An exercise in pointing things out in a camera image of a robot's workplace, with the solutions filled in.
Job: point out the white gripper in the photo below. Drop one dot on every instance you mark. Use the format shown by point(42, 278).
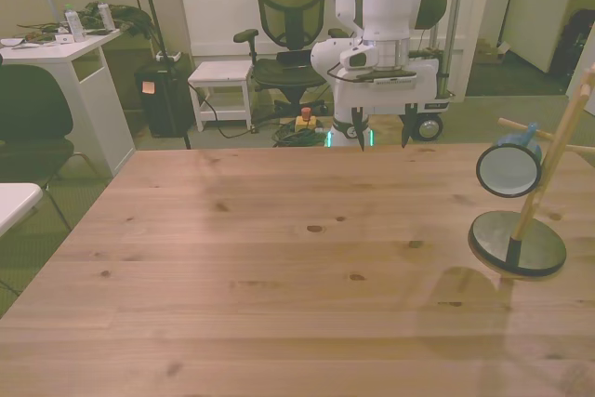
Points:
point(386, 98)

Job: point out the blue enamel mug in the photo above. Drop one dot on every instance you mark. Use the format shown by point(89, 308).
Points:
point(509, 171)

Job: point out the wooden mug tree stand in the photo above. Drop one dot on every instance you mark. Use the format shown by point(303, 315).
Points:
point(520, 241)

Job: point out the white wheeled robot cart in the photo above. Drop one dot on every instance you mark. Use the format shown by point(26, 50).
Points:
point(432, 106)

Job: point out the red emergency stop button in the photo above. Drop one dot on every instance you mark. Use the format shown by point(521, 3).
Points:
point(306, 119)

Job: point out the cardboard box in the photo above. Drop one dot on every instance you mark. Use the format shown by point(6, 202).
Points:
point(490, 52)

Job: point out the black mesh office chair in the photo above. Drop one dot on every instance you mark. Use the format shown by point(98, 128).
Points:
point(290, 11)

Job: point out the white wooden stool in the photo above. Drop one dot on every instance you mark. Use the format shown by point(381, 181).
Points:
point(220, 72)

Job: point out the white board panel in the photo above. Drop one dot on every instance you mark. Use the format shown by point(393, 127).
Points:
point(530, 11)

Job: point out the black backpack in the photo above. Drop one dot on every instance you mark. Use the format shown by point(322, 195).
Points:
point(574, 43)

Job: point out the orange sticky note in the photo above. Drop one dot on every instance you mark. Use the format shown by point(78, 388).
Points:
point(148, 87)

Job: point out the black tripod stand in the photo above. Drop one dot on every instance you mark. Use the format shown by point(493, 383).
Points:
point(151, 6)

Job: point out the camouflage cloth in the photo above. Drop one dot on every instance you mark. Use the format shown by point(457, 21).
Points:
point(125, 16)

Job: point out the white desk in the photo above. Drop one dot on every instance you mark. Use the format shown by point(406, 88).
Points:
point(93, 90)

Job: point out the clear bottle green cap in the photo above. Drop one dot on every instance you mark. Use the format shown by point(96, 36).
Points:
point(74, 25)
point(106, 16)

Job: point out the small white box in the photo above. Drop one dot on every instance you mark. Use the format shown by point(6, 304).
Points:
point(62, 38)

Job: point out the black plastic chair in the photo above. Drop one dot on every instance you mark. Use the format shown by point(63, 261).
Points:
point(28, 109)

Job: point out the white folding table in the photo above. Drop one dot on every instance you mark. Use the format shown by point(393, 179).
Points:
point(14, 202)

